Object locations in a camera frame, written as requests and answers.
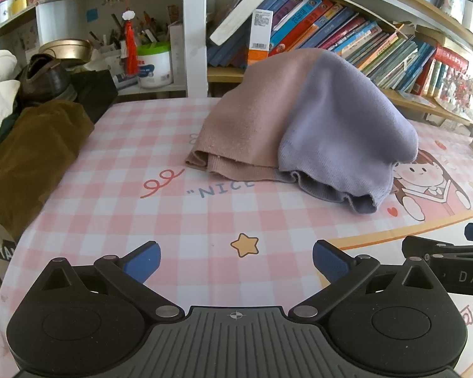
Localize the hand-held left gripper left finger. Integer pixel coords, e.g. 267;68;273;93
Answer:
35;240;184;321

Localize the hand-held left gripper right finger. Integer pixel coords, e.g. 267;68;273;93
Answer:
288;239;442;319

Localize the pink and purple sweater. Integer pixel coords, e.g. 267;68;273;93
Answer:
184;48;419;216

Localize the pink checked printed table mat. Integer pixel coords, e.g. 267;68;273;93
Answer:
0;98;473;378

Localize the colourful flower ornament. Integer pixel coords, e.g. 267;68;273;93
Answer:
445;67;473;112

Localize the black bag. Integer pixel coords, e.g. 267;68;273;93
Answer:
69;70;119;124

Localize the white tub with green lid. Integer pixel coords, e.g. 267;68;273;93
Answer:
137;41;173;89

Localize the brown leather shoe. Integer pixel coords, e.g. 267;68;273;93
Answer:
18;53;77;105

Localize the red spray bottle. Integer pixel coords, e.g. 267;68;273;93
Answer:
121;8;139;75

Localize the holder of pens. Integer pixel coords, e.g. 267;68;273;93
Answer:
89;12;170;54

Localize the brass bowl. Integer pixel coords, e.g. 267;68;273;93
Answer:
38;38;93;61

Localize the row of colourful books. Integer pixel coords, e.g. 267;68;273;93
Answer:
207;0;471;97

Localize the tall white orange carton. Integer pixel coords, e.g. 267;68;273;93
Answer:
248;9;273;66

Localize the white framed bookshelf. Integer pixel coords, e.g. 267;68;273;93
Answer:
0;0;473;135

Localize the brown corduroy garment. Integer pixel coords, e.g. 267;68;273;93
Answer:
0;100;95;241

